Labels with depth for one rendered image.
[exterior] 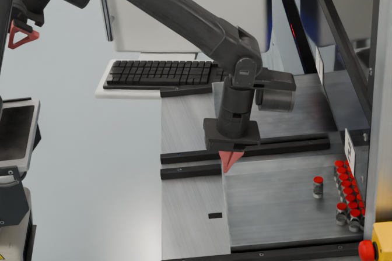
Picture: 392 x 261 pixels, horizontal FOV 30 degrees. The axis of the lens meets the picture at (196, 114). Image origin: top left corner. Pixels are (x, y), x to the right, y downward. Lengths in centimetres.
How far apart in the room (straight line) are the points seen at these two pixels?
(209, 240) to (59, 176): 172
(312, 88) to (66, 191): 144
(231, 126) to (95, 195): 178
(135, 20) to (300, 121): 69
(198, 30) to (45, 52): 293
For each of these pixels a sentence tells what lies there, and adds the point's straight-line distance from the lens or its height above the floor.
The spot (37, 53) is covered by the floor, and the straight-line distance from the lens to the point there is 411.
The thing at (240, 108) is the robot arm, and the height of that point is 122.
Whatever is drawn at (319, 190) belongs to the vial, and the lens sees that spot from 160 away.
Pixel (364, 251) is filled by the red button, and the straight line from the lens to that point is 133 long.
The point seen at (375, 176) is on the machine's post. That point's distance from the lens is 132.
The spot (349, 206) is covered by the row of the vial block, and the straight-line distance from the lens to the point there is 153.
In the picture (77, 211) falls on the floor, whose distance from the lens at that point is 299.
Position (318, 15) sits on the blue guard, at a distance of 175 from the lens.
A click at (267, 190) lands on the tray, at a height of 88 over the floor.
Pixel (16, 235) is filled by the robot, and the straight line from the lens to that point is 176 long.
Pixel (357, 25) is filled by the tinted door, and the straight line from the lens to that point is 139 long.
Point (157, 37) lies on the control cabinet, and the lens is 228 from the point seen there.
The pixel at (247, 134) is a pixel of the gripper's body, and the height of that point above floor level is 115.
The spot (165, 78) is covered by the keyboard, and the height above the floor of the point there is 83.
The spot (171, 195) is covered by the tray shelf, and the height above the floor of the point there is 88.
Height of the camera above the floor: 196
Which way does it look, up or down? 35 degrees down
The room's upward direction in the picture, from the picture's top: 6 degrees counter-clockwise
